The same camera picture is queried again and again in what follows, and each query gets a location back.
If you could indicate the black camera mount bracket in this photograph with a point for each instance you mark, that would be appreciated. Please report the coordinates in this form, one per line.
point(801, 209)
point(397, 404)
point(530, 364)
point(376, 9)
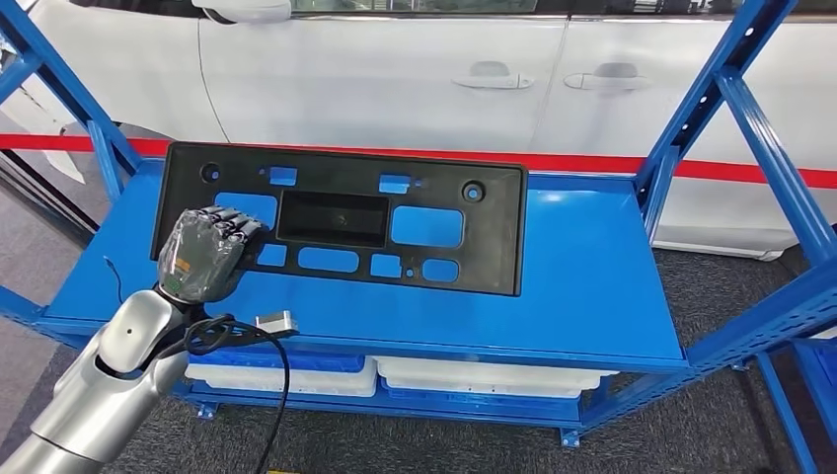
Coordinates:
point(252, 332)

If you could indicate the blue metal shelf rack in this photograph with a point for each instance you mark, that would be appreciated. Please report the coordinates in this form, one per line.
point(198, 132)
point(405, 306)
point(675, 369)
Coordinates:
point(788, 418)
point(588, 314)

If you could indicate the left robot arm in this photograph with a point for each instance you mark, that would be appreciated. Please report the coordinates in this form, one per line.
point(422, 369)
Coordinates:
point(98, 405)

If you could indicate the white plastic bin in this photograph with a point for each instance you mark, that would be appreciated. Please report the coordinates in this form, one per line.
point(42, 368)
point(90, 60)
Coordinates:
point(294, 383)
point(484, 391)
point(490, 374)

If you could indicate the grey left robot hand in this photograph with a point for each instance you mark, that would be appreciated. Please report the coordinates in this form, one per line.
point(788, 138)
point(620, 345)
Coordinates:
point(196, 261)

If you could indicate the white car side mirror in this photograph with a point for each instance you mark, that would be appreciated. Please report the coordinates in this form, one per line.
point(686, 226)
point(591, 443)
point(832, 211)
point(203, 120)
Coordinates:
point(248, 10)

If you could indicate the black plastic plate frame part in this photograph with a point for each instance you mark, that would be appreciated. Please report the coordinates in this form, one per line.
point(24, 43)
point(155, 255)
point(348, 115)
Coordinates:
point(490, 248)

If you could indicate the red barrier belt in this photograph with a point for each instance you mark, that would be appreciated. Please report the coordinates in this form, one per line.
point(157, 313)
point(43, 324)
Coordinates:
point(52, 142)

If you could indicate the white car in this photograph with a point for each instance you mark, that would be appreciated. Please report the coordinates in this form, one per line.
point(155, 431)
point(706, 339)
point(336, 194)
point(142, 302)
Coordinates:
point(359, 78)

